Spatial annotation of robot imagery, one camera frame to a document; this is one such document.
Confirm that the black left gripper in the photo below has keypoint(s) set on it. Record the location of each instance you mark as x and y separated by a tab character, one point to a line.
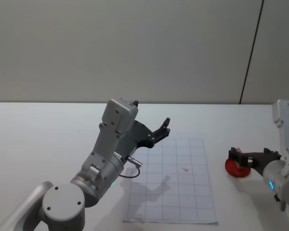
135	134

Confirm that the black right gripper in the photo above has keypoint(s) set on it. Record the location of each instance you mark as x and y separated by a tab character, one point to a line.
262	160

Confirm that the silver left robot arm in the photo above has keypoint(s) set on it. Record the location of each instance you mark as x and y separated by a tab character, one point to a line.
62	204

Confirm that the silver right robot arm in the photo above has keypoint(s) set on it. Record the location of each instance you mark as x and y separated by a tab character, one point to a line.
283	173

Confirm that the red round ink pad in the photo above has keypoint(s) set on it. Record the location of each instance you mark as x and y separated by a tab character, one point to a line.
232	169

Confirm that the white gridded paper sheet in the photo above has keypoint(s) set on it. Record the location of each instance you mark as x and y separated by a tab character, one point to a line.
178	192

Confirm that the white table cloth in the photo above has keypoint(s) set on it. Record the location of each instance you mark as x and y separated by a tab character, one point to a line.
38	134

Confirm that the dark vertical wall strip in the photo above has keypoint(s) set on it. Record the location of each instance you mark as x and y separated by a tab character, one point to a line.
253	48

